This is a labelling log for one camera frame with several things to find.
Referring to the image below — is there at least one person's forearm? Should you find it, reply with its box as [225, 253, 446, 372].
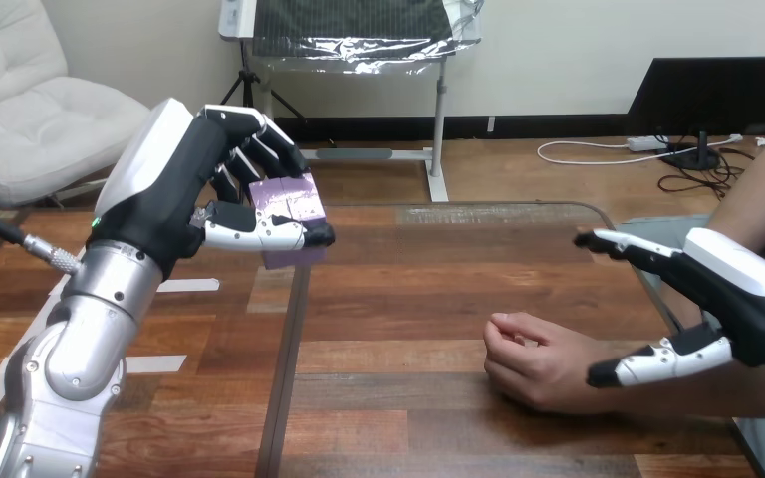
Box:
[669, 126, 765, 332]

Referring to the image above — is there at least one tangle of cables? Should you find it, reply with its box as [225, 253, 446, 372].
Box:
[655, 143, 758, 200]

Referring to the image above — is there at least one person's hand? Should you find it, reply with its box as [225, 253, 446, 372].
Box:
[483, 312, 623, 416]

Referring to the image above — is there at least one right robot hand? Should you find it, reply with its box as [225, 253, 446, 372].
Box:
[573, 227, 765, 390]

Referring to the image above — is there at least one black tripod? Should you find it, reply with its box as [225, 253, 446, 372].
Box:
[219, 39, 309, 124]

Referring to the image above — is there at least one purple block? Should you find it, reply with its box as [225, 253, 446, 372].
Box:
[248, 171, 329, 271]

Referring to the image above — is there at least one foil sheet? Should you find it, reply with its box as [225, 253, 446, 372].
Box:
[250, 0, 484, 75]

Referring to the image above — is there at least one dark screen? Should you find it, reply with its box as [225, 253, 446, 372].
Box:
[625, 56, 765, 172]

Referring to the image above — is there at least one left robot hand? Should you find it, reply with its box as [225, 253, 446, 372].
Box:
[89, 97, 337, 279]

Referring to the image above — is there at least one white cable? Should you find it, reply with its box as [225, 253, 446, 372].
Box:
[536, 133, 745, 167]

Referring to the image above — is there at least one white power strip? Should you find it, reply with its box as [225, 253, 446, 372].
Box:
[626, 134, 671, 153]

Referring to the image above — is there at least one white cushioned chair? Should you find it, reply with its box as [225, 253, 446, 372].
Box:
[0, 0, 153, 210]

